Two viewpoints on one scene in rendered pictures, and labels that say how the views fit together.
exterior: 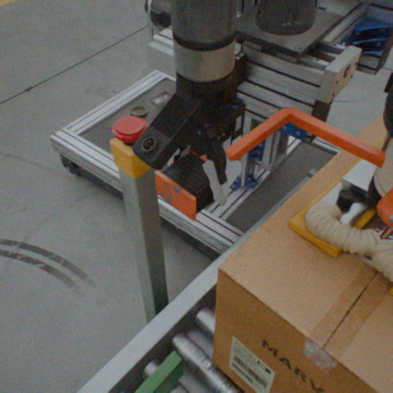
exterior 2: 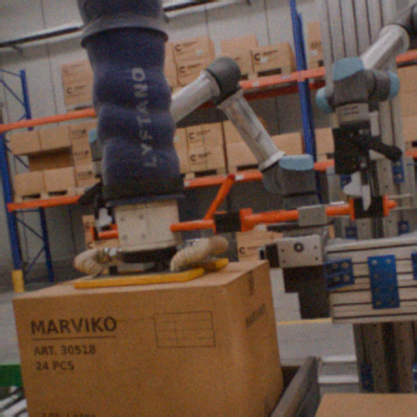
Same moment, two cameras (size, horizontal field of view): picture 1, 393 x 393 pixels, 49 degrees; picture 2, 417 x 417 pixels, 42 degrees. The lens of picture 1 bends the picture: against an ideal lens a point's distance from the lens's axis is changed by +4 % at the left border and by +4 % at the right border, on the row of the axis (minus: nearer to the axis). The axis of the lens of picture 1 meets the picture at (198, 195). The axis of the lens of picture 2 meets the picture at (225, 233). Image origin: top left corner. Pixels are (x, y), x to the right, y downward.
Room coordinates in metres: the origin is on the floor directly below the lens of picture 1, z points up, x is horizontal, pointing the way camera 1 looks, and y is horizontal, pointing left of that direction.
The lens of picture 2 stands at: (0.10, -1.85, 1.12)
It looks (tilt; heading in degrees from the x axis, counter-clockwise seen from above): 3 degrees down; 67
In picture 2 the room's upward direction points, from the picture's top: 7 degrees counter-clockwise
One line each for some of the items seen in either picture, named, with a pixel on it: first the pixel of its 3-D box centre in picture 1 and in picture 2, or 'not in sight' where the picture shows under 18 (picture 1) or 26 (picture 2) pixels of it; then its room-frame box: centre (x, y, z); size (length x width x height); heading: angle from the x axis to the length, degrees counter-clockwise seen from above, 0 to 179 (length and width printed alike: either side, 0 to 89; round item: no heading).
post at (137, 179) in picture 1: (151, 271); not in sight; (0.67, 0.14, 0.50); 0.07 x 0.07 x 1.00; 47
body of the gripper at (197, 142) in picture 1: (206, 106); (109, 191); (0.49, -0.01, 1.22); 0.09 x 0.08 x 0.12; 137
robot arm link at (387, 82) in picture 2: not in sight; (370, 87); (1.03, -0.74, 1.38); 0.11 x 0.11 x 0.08; 12
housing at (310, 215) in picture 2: not in sight; (314, 215); (0.84, -0.71, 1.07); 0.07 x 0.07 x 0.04; 46
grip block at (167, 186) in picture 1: (192, 183); (108, 232); (0.47, 0.01, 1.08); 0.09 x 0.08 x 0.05; 46
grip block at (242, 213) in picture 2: not in sight; (233, 221); (0.68, -0.56, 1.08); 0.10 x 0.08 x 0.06; 46
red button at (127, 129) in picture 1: (130, 132); not in sight; (0.67, 0.14, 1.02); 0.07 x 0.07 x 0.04
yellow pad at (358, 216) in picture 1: (364, 183); (168, 262); (0.57, -0.32, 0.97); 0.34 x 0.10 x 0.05; 136
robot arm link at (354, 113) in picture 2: not in sight; (352, 115); (0.93, -0.78, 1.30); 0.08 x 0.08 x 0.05
